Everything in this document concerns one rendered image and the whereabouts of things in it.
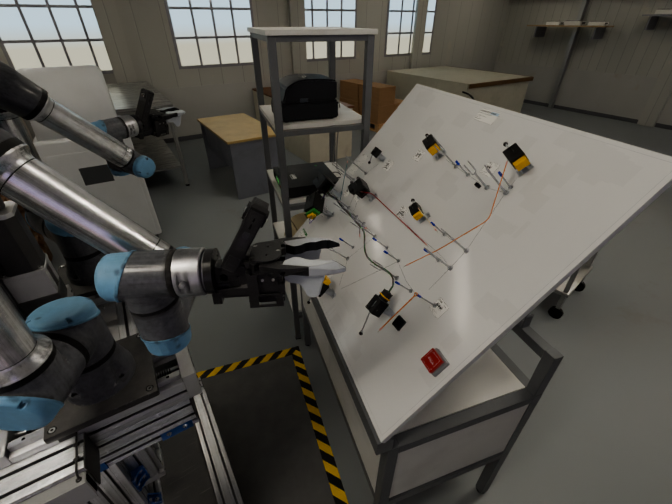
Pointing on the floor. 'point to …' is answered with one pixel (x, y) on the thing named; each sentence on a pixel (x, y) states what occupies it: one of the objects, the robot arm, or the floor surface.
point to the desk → (239, 150)
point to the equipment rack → (305, 120)
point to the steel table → (124, 100)
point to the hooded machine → (53, 147)
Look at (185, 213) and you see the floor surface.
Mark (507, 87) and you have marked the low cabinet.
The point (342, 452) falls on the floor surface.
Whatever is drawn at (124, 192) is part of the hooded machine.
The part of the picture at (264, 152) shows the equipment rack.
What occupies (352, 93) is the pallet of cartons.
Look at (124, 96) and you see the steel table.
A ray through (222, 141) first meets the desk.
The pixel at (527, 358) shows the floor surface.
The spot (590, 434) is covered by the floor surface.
